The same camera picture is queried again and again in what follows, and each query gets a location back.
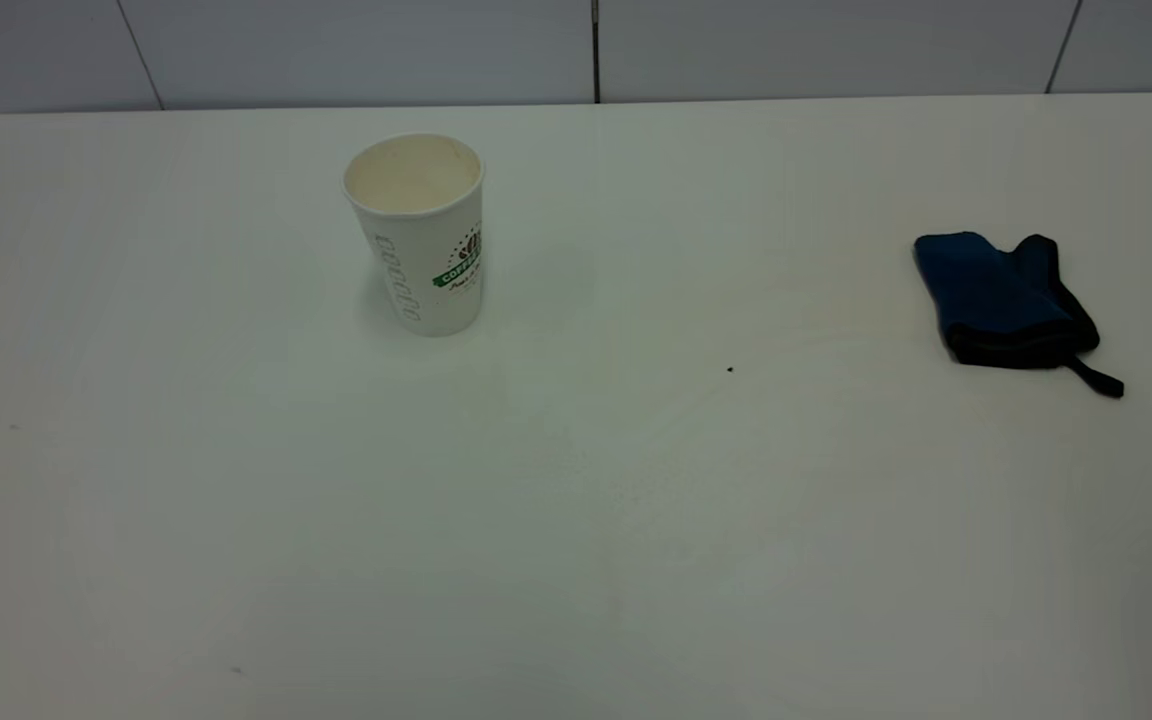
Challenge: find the white paper coffee cup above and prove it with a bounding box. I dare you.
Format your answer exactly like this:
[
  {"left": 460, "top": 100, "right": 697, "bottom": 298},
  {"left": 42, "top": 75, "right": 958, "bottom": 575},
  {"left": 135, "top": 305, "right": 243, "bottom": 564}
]
[{"left": 342, "top": 133, "right": 486, "bottom": 338}]

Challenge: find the blue cloth with black trim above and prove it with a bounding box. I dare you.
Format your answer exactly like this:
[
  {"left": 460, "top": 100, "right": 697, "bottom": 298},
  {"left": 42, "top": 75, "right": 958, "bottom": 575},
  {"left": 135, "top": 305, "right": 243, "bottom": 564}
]
[{"left": 913, "top": 232, "right": 1126, "bottom": 399}]

